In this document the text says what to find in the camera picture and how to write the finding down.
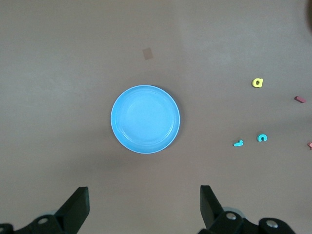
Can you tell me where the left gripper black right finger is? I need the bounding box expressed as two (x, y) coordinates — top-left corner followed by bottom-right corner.
(198, 185), (296, 234)

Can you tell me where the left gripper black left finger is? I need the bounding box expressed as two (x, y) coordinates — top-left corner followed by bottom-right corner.
(0, 186), (91, 234)

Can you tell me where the blue plate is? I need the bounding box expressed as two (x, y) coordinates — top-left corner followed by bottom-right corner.
(110, 84), (181, 155)

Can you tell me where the brown tape patch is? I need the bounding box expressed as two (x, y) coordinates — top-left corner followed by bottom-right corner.
(142, 47), (154, 60)

